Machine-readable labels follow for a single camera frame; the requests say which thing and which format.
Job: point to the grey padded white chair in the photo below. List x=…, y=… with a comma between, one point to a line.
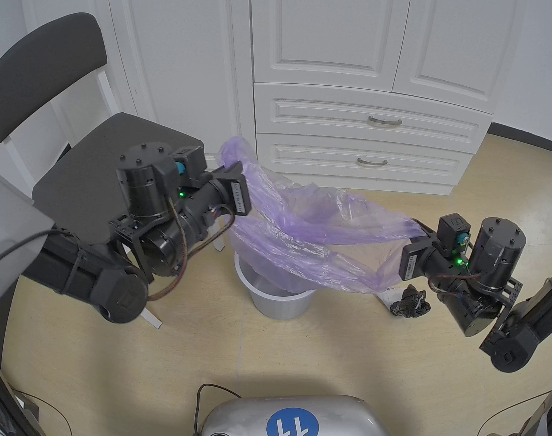
x=44, y=57

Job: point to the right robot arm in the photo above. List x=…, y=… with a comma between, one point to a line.
x=503, y=252

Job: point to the purple plastic bag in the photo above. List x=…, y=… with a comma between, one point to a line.
x=303, y=216

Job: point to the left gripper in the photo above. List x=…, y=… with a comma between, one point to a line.
x=212, y=207

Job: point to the crumpled black plastic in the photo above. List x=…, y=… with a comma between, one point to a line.
x=410, y=304

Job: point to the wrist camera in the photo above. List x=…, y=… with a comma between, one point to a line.
x=453, y=232
x=192, y=164

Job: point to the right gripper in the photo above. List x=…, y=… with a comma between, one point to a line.
x=430, y=264

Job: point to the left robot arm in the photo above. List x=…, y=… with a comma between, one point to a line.
x=144, y=184

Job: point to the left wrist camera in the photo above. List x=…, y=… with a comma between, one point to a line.
x=192, y=164

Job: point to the pale grey trash bin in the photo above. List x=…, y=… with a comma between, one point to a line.
x=280, y=307

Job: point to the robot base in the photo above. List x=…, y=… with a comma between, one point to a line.
x=239, y=418

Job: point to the white paper scrap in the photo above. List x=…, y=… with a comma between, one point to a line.
x=389, y=300

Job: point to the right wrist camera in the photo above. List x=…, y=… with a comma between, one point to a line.
x=453, y=232

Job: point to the white wardrobe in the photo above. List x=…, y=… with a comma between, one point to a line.
x=330, y=25

